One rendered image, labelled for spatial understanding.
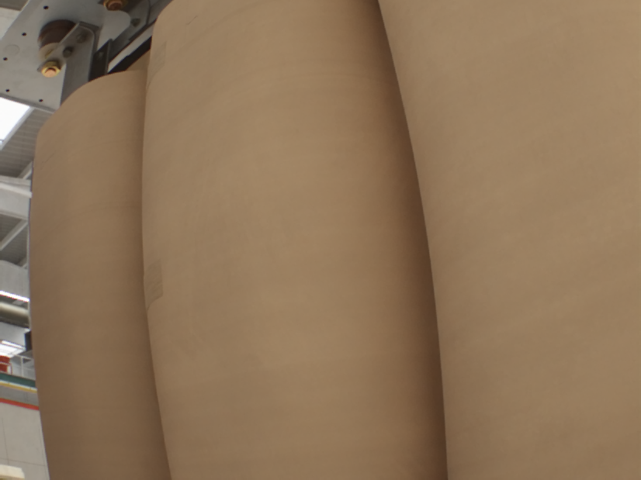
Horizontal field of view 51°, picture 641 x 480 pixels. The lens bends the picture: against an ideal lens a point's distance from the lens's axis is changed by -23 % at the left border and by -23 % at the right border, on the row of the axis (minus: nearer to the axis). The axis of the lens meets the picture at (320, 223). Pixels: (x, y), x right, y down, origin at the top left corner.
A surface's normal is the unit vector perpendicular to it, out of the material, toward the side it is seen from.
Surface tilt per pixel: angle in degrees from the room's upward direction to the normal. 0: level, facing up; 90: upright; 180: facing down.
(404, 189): 90
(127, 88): 90
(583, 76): 90
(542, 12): 90
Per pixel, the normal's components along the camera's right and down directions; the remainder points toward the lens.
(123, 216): 0.26, -0.38
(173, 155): -0.66, -0.22
